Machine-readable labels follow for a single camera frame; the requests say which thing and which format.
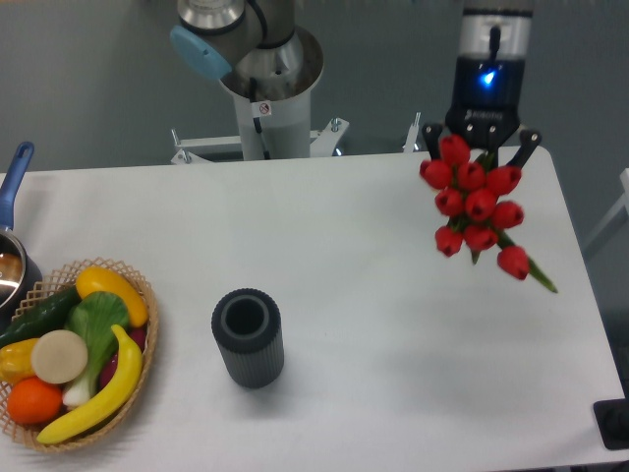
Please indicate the red tulip bouquet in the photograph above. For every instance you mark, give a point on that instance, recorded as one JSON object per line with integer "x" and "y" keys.
{"x": 471, "y": 194}

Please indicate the green bok choy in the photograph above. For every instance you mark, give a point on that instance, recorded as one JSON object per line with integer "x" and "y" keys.
{"x": 91, "y": 320}

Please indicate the dark grey ribbed vase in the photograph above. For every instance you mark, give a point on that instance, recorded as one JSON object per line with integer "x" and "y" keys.
{"x": 246, "y": 325}

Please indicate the blue handled saucepan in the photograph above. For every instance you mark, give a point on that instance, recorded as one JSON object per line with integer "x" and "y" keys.
{"x": 19, "y": 273}

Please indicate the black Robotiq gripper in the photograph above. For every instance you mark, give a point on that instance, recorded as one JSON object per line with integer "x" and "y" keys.
{"x": 484, "y": 109}

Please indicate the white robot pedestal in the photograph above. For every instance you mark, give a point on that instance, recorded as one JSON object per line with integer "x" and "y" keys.
{"x": 267, "y": 130}

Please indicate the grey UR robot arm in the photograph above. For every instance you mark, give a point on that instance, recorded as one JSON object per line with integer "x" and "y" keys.
{"x": 270, "y": 66}

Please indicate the orange fruit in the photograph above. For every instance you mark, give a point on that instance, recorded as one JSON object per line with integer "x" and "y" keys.
{"x": 33, "y": 401}

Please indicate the black device at edge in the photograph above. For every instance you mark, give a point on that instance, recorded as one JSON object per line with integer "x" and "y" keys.
{"x": 612, "y": 419}

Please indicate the green cucumber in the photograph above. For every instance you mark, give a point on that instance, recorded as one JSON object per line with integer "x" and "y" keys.
{"x": 49, "y": 314}

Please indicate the yellow squash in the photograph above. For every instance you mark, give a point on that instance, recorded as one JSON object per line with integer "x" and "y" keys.
{"x": 100, "y": 279}

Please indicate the beige round disc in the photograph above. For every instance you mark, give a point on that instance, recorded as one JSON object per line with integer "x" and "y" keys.
{"x": 59, "y": 356}

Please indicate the yellow plastic banana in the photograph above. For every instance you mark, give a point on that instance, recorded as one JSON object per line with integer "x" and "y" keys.
{"x": 106, "y": 402}

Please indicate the white frame at right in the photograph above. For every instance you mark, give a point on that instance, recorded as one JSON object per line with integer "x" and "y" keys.
{"x": 611, "y": 222}

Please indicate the yellow bell pepper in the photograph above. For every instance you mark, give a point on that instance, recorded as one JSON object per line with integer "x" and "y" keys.
{"x": 15, "y": 361}

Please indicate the woven wicker basket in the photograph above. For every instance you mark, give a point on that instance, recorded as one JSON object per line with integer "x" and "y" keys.
{"x": 57, "y": 280}

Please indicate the purple vegetable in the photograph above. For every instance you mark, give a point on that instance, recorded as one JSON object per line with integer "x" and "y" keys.
{"x": 123, "y": 381}

